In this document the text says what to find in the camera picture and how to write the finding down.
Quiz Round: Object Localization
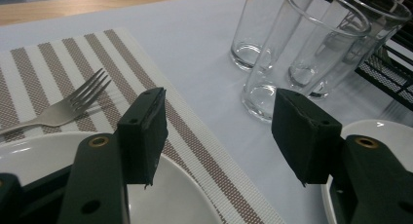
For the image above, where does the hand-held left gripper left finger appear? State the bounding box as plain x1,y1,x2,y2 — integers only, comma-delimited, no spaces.
56,87,169,224

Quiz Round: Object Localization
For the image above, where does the black wire cutlery rack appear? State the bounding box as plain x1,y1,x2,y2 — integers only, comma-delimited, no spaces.
324,0,413,112

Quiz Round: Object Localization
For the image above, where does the metal fork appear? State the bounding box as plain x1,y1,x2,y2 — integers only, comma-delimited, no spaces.
0,67,112,135

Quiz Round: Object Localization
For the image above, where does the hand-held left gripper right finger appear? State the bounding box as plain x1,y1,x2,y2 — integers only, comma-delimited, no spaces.
271,88,413,224

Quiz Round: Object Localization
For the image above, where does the striped woven placemat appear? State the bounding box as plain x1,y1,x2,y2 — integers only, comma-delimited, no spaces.
0,28,286,224

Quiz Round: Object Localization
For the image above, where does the clear drinking glass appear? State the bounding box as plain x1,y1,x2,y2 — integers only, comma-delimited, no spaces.
230,0,293,71
242,0,372,123
288,0,413,100

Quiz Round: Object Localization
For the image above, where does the white round plate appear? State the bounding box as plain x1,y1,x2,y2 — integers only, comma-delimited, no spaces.
0,131,225,224
320,119,413,224

